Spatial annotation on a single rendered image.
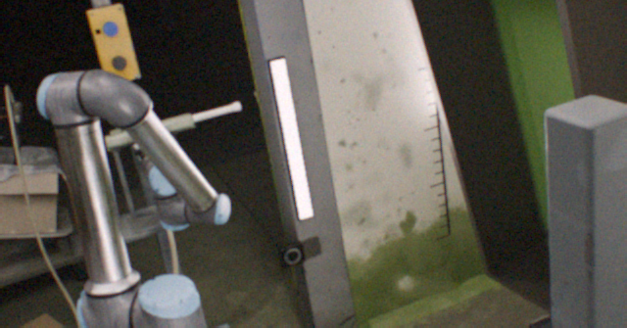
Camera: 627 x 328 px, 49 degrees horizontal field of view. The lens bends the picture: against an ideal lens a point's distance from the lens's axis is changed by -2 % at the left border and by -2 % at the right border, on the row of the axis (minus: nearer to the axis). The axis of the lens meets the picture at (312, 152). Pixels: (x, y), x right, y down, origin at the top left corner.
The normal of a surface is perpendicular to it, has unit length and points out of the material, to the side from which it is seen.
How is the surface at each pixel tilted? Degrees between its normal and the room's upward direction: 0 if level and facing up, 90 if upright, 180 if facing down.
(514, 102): 90
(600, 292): 90
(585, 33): 90
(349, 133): 90
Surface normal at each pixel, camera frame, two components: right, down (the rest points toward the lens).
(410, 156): 0.38, 0.28
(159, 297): -0.07, -0.92
